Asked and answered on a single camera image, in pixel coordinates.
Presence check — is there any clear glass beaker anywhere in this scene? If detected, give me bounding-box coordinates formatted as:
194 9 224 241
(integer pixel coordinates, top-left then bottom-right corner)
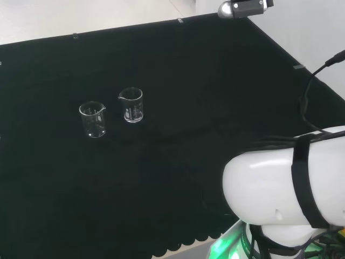
118 86 143 124
79 101 107 139

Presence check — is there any black and silver camera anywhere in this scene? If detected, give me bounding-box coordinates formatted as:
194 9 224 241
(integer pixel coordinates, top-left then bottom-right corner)
217 0 275 19

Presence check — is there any black cable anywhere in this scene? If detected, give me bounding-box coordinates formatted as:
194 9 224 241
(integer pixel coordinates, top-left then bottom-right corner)
298 50 345 135

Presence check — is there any black bench cloth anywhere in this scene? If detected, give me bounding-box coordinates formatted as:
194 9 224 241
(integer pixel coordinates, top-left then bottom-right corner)
0 12 345 259

